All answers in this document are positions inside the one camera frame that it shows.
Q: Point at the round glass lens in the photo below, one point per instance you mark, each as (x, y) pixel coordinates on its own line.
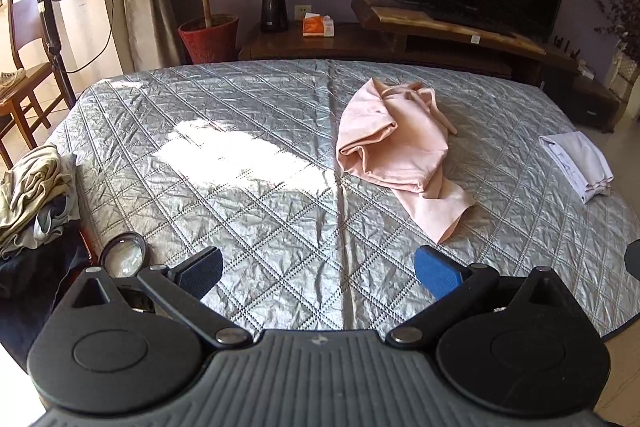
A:
(124, 254)

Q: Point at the orange tissue pack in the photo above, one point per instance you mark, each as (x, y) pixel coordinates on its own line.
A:
(315, 27)

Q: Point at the white woven vase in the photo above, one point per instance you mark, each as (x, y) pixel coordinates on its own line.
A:
(625, 72)

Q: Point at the pink garment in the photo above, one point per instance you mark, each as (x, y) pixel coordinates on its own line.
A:
(400, 147)

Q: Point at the wooden television riser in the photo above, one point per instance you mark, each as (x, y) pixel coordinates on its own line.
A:
(450, 32)

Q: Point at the white wall socket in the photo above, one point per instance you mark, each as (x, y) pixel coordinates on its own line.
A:
(301, 11)

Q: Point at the dried flower bunch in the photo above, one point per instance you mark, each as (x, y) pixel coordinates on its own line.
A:
(625, 7)

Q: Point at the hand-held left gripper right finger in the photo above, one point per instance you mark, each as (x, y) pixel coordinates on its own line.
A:
(435, 272)

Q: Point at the folded white garment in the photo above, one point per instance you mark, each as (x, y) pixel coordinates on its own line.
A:
(580, 162)

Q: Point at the small white box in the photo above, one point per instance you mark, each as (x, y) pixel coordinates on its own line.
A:
(586, 71)

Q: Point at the dark wooden low cabinet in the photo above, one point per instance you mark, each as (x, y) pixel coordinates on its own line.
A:
(280, 43)

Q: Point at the row of small dark ornaments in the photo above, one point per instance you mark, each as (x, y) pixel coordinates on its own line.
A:
(567, 47)

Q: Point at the pile of unfolded clothes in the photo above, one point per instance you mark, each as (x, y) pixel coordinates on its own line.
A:
(35, 187)

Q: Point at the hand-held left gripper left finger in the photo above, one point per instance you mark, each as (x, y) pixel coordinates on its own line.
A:
(205, 271)

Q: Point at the white knitted cloth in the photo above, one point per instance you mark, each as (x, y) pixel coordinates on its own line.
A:
(11, 81)

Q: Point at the silver quilted bedspread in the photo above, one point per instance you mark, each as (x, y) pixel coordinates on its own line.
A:
(225, 207)

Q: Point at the black tabletop appliance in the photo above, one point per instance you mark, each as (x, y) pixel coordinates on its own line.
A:
(274, 12)

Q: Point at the wooden chair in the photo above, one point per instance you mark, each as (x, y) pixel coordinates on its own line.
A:
(25, 17)

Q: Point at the dark cloth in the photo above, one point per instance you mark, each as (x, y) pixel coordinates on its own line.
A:
(30, 287)

